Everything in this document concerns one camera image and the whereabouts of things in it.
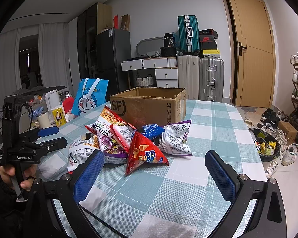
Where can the stacked shoe boxes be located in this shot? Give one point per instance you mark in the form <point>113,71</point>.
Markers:
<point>208,45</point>

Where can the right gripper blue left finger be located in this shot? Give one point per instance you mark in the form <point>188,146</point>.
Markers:
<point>86,174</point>

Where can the blue snack packet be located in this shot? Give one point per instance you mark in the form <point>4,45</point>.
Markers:
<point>151,131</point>

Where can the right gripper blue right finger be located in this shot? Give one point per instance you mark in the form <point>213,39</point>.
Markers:
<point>224,176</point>

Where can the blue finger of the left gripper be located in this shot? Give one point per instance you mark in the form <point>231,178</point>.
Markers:
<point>55,144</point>
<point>48,131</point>

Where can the small cardboard box on floor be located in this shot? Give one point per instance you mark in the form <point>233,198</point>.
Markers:
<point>289,131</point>

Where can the beige suitcase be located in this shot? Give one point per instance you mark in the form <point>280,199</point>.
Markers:
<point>188,75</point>

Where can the oval mirror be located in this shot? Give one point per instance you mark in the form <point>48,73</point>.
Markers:
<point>151,45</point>

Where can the red white snack bag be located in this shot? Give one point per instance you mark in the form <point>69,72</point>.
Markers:
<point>123,134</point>

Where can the black refrigerator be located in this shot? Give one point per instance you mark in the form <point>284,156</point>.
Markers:
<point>113,47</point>

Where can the woven laundry basket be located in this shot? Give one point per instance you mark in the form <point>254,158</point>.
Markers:
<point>144,82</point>

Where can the blue Doraemon gift bag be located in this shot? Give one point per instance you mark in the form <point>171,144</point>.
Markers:
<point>91,93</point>

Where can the white curtain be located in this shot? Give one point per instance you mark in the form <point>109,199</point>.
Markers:
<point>52,55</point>

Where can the wooden door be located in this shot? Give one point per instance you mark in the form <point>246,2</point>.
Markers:
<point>253,59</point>

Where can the SF cardboard box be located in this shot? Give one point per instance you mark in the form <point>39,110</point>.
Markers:
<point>142,106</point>

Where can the white drawer desk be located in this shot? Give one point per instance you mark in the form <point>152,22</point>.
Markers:
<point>163,69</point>

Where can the black trash bag bin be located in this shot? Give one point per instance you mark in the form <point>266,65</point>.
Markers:
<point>267,146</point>

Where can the white sneaker on floor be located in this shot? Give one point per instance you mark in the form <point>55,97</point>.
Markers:
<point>290,154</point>

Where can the checkered teal tablecloth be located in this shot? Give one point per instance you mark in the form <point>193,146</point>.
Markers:
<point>179,199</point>

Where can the silver suitcase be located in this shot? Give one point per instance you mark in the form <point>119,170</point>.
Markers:
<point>211,79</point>

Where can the purple candy bag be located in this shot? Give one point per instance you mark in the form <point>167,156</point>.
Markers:
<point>113,152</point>

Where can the red triangular chip bag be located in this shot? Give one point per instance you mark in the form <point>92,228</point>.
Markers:
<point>143,150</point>

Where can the yellow box on side table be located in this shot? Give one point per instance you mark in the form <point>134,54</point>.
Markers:
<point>59,115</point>

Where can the orange white noodle snack bag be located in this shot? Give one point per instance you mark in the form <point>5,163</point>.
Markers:
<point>102,124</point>

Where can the teal suitcase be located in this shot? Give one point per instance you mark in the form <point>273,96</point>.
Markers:
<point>189,34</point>

